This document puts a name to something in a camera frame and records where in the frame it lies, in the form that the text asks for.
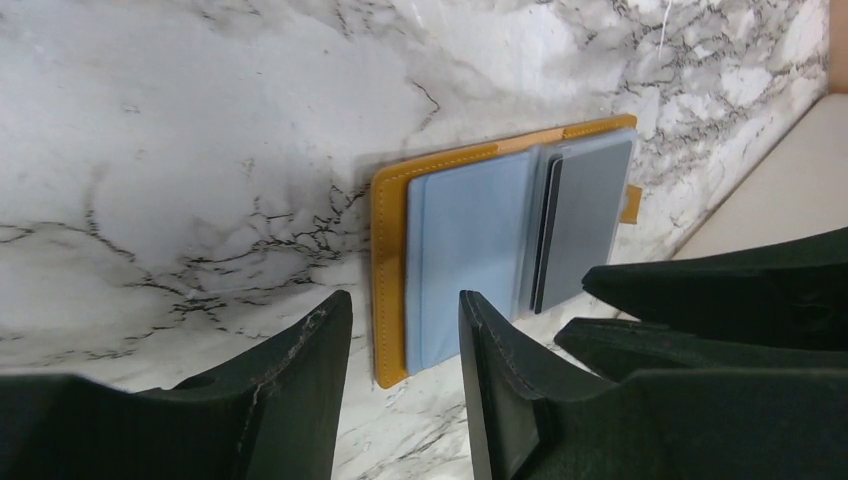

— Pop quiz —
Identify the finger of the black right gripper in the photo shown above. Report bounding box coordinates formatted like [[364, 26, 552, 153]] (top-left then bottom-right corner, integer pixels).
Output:
[[582, 228, 847, 351], [554, 317, 847, 381]]

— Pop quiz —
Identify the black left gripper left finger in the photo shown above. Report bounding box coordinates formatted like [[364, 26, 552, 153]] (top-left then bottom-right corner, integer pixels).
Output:
[[1, 290, 353, 479]]

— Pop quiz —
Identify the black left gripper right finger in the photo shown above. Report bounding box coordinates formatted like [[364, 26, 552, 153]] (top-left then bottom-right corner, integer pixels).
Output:
[[458, 291, 847, 479]]

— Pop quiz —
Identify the yellow leather card holder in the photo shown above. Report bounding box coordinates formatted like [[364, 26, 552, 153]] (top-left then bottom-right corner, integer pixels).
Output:
[[370, 113, 638, 389]]

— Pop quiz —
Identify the white plastic tray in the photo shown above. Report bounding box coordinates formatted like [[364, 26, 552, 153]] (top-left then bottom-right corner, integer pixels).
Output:
[[674, 94, 847, 260]]

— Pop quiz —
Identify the peach desk organizer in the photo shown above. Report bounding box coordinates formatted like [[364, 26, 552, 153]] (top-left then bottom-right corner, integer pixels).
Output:
[[828, 0, 848, 94]]

